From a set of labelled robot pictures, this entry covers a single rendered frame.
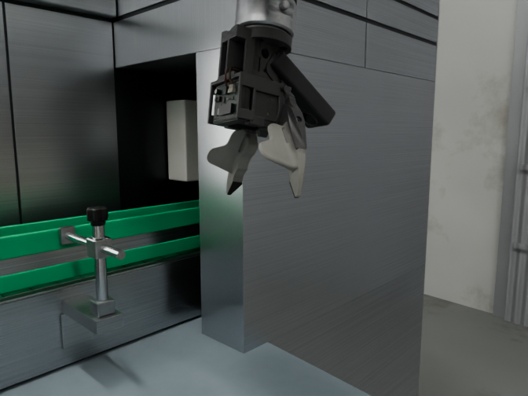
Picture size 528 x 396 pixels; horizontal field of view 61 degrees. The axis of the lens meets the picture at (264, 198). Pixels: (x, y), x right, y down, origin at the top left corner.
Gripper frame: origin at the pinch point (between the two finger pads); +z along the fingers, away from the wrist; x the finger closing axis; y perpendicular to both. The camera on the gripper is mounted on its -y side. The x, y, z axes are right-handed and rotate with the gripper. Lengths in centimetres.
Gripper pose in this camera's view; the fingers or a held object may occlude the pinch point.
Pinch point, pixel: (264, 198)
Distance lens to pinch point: 56.6
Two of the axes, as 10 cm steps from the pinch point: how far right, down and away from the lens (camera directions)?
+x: 5.8, 0.3, -8.1
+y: -8.1, -0.8, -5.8
